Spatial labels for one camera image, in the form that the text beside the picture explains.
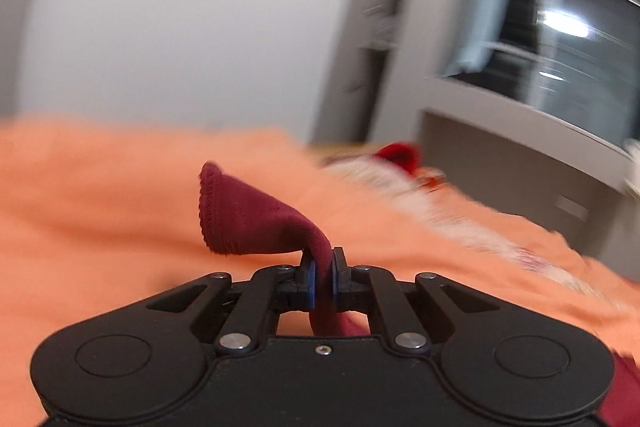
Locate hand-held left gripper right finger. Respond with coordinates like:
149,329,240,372
331,247,501,355

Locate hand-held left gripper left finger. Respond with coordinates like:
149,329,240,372
145,252,317,355

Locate maroon sweatshirt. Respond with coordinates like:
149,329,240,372
198,162,640,427

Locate red and white fabric pile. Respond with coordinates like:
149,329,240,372
320,154,601,298

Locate red cloth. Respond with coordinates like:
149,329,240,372
376,143,423,172

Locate orange bed blanket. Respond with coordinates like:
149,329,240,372
0,119,640,427

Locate grey window desk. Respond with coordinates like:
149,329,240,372
415,74,640,278

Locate grey cabinet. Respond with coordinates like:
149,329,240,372
307,0,426,145

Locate window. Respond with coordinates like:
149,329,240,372
435,0,640,142

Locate white wall socket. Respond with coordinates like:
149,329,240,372
555,195,590,221

